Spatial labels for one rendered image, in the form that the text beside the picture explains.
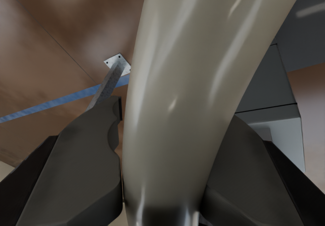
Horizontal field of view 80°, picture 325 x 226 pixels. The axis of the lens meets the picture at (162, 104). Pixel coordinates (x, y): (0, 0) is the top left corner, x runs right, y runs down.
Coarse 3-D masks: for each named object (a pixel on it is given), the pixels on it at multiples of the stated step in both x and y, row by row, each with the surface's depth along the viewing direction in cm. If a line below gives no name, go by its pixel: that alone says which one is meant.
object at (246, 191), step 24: (240, 120) 10; (240, 144) 8; (216, 168) 7; (240, 168) 7; (264, 168) 7; (216, 192) 6; (240, 192) 6; (264, 192) 6; (216, 216) 6; (240, 216) 6; (264, 216) 6; (288, 216) 6
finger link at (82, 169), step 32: (64, 128) 9; (96, 128) 9; (64, 160) 7; (96, 160) 7; (32, 192) 6; (64, 192) 6; (96, 192) 6; (32, 224) 5; (64, 224) 5; (96, 224) 6
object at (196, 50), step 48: (144, 0) 4; (192, 0) 3; (240, 0) 3; (288, 0) 3; (144, 48) 4; (192, 48) 3; (240, 48) 3; (144, 96) 4; (192, 96) 4; (240, 96) 4; (144, 144) 5; (192, 144) 5; (144, 192) 6; (192, 192) 6
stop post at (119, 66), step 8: (112, 56) 166; (120, 56) 164; (112, 64) 172; (120, 64) 169; (128, 64) 169; (112, 72) 158; (120, 72) 166; (128, 72) 176; (104, 80) 156; (112, 80) 156; (104, 88) 147; (112, 88) 154; (96, 96) 143; (104, 96) 145; (96, 104) 137
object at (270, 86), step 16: (272, 48) 87; (272, 64) 81; (256, 80) 79; (272, 80) 75; (288, 80) 72; (256, 96) 74; (272, 96) 71; (288, 96) 68; (240, 112) 73; (256, 112) 69; (272, 112) 66; (288, 112) 64; (256, 128) 69; (272, 128) 67; (288, 128) 65; (288, 144) 72; (304, 160) 78
